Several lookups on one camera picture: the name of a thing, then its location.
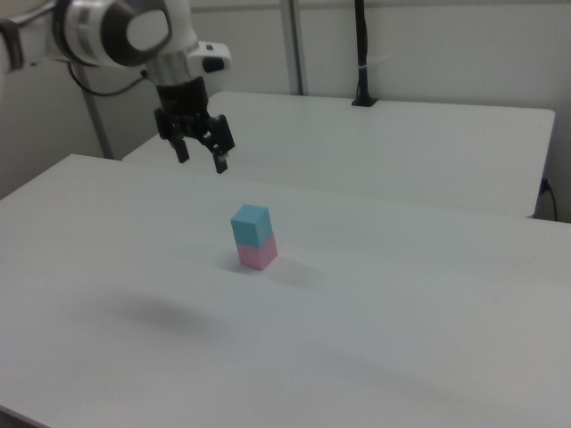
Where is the grey partition frame post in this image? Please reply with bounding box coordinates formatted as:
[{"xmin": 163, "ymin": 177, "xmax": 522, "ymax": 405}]
[{"xmin": 279, "ymin": 0, "xmax": 310, "ymax": 96}]

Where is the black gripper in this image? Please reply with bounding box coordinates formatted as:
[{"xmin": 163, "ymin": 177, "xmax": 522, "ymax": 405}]
[{"xmin": 153, "ymin": 76, "xmax": 236, "ymax": 175}]

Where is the black camera stand pole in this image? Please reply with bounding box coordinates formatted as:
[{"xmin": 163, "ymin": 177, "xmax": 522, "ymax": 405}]
[{"xmin": 350, "ymin": 0, "xmax": 380, "ymax": 108}]

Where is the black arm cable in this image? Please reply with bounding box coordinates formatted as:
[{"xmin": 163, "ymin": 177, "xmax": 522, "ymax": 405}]
[{"xmin": 66, "ymin": 62, "xmax": 151, "ymax": 97}]

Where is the pink cube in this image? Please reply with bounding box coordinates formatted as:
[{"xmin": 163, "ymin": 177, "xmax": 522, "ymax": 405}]
[{"xmin": 236, "ymin": 234, "xmax": 279, "ymax": 272}]

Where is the white side table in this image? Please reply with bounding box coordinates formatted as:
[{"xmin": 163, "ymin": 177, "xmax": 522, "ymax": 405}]
[{"xmin": 120, "ymin": 91, "xmax": 557, "ymax": 219}]

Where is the blue cube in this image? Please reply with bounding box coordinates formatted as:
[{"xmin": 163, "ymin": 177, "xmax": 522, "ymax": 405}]
[{"xmin": 229, "ymin": 203, "xmax": 273, "ymax": 249}]

